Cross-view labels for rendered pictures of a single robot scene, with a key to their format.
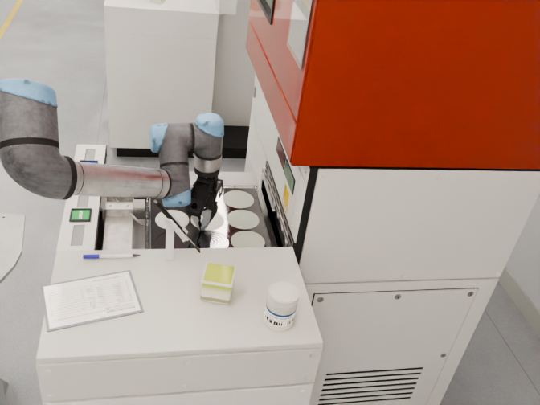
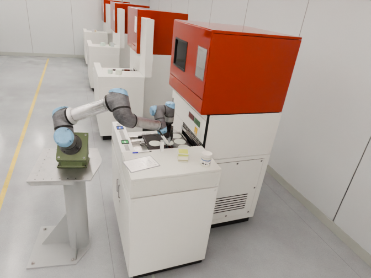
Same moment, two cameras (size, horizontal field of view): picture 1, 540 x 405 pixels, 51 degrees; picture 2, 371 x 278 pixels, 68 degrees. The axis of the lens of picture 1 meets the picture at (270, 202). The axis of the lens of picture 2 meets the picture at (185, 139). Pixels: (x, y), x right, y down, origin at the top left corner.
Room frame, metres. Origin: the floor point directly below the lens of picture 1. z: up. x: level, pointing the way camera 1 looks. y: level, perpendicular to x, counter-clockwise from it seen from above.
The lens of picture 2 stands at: (-0.64, 0.33, 1.95)
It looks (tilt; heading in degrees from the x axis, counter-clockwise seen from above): 26 degrees down; 352
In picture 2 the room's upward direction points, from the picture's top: 7 degrees clockwise
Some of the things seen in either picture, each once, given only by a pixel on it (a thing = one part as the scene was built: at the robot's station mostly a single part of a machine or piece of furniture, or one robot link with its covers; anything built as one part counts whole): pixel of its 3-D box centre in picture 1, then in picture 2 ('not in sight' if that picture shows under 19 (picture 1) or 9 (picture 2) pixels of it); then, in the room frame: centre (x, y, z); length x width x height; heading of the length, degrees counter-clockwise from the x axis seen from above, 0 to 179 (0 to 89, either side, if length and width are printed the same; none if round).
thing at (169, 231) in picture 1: (176, 236); (164, 142); (1.12, 0.22, 1.03); 0.06 x 0.04 x 0.13; 105
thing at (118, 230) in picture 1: (118, 232); (136, 149); (1.30, 0.43, 0.87); 0.36 x 0.08 x 0.03; 15
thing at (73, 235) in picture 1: (85, 209); (122, 142); (1.36, 0.55, 0.89); 0.55 x 0.09 x 0.14; 15
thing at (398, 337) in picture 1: (337, 287); (210, 171); (1.72, -0.32, 0.41); 0.82 x 0.71 x 0.82; 15
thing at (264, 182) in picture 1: (274, 217); (190, 140); (1.46, -0.02, 0.89); 0.44 x 0.02 x 0.10; 15
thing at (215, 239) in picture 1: (207, 219); (167, 142); (1.39, 0.18, 0.90); 0.34 x 0.34 x 0.01; 15
